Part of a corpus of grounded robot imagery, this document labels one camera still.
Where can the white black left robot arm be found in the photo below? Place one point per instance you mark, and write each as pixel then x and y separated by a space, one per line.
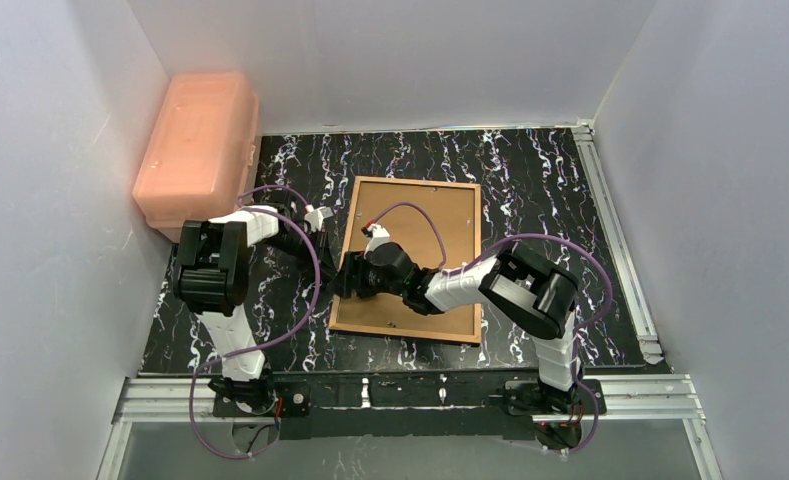
pixel 211 274

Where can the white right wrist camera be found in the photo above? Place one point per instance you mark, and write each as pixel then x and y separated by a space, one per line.
pixel 376 236

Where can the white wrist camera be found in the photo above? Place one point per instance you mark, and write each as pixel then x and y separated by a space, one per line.
pixel 376 236
pixel 314 217

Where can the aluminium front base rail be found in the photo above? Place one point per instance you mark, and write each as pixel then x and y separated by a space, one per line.
pixel 628 397

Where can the wooden picture frame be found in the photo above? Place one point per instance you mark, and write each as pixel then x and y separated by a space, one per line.
pixel 438 225

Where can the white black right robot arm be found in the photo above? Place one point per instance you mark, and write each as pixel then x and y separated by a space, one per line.
pixel 533 292

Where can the brown fibreboard backing board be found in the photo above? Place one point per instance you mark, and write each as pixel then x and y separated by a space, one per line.
pixel 450 228

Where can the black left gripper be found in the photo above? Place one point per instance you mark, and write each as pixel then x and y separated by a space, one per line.
pixel 318 248

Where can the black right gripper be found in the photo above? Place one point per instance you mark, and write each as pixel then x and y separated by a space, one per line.
pixel 350 276

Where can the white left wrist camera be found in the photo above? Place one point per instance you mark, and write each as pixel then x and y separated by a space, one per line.
pixel 314 217

